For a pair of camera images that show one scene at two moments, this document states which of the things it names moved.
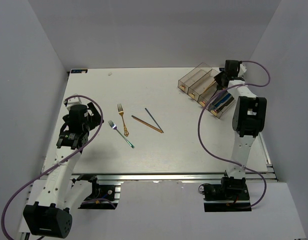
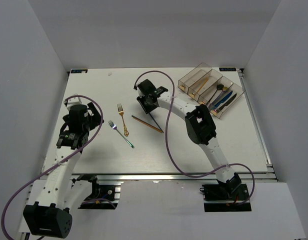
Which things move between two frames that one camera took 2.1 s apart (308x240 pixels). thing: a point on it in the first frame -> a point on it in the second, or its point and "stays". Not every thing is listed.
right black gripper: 217,77 -> 147,110
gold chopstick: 209,86 -> 201,87
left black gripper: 95,118 stays
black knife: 227,103 stays
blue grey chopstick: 152,117 stays
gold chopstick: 147,124 stays
